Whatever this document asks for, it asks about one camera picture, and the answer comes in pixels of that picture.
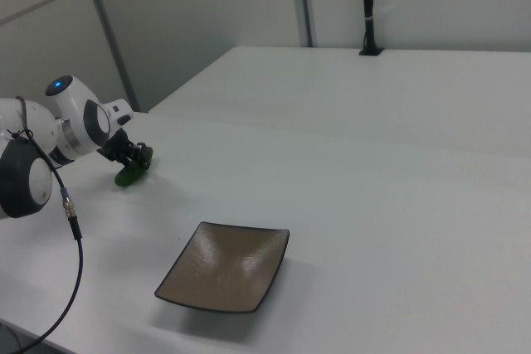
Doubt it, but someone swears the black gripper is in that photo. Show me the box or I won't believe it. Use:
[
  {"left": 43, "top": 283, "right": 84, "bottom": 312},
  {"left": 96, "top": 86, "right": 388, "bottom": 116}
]
[{"left": 99, "top": 128, "right": 155, "bottom": 172}]

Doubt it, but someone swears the green cucumber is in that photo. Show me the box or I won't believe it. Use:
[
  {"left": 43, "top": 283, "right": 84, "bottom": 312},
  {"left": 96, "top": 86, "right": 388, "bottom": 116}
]
[{"left": 114, "top": 145, "right": 156, "bottom": 188}]

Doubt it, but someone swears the square brown ceramic plate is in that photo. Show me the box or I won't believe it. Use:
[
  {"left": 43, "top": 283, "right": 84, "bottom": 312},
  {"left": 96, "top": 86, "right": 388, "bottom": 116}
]
[{"left": 153, "top": 221, "right": 290, "bottom": 315}]

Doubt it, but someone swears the grey partition frame post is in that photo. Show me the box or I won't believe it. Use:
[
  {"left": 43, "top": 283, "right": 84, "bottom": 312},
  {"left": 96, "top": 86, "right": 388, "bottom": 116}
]
[
  {"left": 77, "top": 0, "right": 140, "bottom": 113},
  {"left": 289, "top": 0, "right": 314, "bottom": 48}
]

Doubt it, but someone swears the black arm cable with connector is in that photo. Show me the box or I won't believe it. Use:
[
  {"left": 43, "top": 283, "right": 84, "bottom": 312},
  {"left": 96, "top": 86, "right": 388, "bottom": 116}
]
[{"left": 0, "top": 95, "right": 86, "bottom": 354}]

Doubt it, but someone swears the black camera stand pole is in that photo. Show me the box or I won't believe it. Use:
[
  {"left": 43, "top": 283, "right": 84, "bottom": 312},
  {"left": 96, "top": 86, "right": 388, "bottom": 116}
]
[{"left": 358, "top": 0, "right": 385, "bottom": 57}]

